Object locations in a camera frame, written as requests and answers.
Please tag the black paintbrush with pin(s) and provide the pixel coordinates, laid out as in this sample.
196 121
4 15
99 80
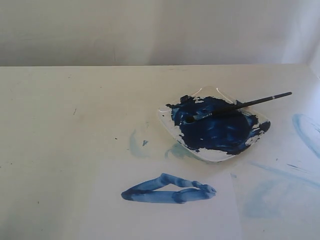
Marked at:
198 117

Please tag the clear plate with blue paint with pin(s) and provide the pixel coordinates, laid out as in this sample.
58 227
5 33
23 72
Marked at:
213 139

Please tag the white paper sheet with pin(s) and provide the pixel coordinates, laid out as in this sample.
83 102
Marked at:
108 216

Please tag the white curtain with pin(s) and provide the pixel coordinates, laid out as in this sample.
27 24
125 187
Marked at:
157 32

